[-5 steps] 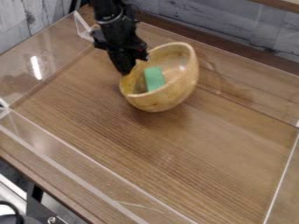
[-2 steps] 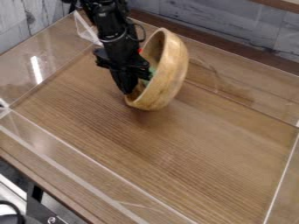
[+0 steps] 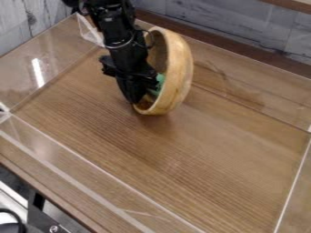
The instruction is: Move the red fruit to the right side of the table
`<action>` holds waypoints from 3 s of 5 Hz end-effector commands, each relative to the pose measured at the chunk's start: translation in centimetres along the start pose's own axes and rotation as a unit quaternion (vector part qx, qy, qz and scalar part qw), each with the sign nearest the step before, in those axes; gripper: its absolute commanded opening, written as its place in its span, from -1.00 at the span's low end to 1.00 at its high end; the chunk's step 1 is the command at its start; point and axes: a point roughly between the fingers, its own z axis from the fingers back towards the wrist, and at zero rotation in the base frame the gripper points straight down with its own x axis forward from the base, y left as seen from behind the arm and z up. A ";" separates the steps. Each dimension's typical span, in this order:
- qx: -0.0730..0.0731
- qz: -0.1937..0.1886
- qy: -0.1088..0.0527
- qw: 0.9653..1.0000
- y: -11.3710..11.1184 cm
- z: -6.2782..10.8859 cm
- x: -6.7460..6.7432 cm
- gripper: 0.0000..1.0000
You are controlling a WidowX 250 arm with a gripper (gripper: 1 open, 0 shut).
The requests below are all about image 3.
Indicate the clear acrylic tray wall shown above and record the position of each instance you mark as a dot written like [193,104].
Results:
[221,166]

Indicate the green rectangular block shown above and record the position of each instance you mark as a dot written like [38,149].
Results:
[159,83]

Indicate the wooden bowl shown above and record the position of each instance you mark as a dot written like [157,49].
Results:
[173,60]

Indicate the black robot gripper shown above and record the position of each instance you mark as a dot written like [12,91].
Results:
[126,64]

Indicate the clear acrylic corner bracket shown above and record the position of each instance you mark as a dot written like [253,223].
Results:
[90,32]

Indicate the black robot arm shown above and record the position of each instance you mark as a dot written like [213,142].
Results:
[123,39]

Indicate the black metal table frame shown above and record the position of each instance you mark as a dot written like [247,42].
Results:
[47,217]

